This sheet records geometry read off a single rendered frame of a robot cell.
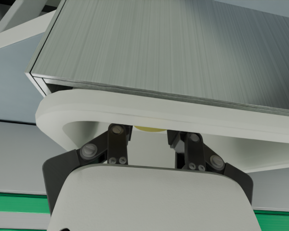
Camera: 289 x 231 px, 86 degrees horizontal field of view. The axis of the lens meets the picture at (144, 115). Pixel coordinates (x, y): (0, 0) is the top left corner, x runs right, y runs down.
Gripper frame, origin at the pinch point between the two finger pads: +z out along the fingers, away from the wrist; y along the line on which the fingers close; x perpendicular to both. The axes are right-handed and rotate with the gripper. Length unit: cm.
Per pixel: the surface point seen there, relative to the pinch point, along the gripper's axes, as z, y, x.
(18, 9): 31.3, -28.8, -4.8
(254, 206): -3.9, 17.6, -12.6
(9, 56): 5.7, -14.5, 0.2
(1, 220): -5.5, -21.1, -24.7
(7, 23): 26.4, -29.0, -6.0
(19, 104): 8.6, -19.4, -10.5
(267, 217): -4.8, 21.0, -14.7
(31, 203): -2.9, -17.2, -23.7
